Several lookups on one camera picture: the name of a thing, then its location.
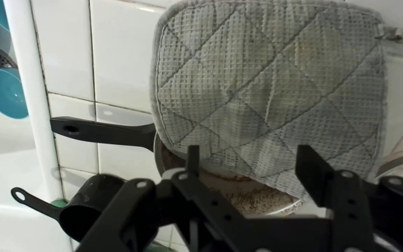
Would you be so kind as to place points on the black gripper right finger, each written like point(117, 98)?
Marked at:
point(341, 192)

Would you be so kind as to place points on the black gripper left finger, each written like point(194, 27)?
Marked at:
point(211, 223)

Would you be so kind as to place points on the worn metal pot black handle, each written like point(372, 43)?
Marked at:
point(245, 195)

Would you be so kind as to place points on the grey quilted pot holder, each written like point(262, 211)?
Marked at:
point(252, 80)

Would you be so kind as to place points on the black measuring cup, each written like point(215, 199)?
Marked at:
point(82, 210)

